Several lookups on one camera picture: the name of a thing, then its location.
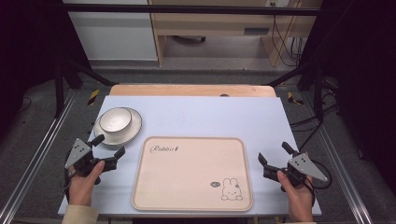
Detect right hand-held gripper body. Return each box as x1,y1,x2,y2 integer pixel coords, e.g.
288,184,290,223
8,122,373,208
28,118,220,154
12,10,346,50
262,152,329,193

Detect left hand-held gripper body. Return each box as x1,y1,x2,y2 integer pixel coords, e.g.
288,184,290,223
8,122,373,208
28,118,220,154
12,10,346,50
64,137,119,186

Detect white plate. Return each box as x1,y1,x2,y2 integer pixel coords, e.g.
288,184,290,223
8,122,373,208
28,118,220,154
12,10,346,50
93,106,143,147

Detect white bowl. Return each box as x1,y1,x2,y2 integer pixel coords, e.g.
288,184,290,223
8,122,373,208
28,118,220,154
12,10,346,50
98,107,133,134

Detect beige tray with rabbit print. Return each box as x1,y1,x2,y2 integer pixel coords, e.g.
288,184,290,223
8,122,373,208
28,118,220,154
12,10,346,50
131,135,254,213

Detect person's right hand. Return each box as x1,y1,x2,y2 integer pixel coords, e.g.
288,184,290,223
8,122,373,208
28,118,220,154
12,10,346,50
276,151,316,223

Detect person's left hand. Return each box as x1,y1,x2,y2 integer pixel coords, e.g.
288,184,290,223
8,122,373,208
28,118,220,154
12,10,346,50
67,160,106,207

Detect light blue board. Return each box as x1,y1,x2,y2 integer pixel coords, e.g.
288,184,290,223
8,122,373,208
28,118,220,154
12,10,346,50
57,94,323,217

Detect wooden table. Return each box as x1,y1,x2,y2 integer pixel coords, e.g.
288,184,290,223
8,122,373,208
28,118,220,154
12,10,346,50
108,83,277,98

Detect white cabinet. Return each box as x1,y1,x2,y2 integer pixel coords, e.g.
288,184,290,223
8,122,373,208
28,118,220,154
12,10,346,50
63,0,159,62

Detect wooden desk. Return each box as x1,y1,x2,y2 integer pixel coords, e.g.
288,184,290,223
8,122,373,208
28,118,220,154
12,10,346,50
148,0,323,68

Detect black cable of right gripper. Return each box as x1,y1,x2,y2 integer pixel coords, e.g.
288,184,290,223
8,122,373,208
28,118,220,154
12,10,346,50
303,159,333,207

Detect black cables on floor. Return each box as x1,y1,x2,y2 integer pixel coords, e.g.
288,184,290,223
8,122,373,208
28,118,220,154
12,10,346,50
289,74,340,152

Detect hanging black cables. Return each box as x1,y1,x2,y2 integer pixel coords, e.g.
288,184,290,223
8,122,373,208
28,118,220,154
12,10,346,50
270,0,307,67

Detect black metal frame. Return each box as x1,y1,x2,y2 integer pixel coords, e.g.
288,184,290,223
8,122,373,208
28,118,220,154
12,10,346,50
53,2,326,123

